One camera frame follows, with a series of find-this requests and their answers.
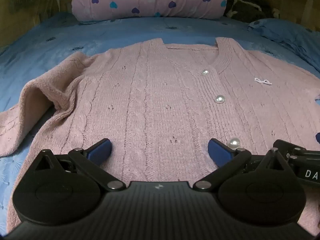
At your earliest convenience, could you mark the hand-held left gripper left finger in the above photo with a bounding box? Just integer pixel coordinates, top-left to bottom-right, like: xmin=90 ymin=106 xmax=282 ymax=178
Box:
xmin=32 ymin=138 xmax=126 ymax=191

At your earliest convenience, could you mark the pink heart-pattern pillow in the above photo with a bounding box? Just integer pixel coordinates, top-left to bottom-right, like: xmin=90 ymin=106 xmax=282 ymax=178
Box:
xmin=71 ymin=0 xmax=227 ymax=22

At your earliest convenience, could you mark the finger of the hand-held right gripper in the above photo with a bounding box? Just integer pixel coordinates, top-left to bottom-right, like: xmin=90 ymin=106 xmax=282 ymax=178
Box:
xmin=273 ymin=139 xmax=320 ymax=160

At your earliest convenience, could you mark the pink knitted cardigan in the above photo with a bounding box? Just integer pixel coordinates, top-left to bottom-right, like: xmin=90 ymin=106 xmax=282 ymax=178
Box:
xmin=0 ymin=37 xmax=320 ymax=233

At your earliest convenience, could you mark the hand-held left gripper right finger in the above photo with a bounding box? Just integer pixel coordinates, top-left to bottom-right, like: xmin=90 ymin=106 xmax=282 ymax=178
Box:
xmin=192 ymin=138 xmax=292 ymax=190

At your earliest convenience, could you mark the dark cloth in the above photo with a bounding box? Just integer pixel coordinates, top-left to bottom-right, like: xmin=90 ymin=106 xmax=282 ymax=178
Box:
xmin=224 ymin=0 xmax=280 ymax=20

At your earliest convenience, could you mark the blue pillow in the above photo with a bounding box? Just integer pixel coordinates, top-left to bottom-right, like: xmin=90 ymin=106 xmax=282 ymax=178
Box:
xmin=247 ymin=18 xmax=320 ymax=65

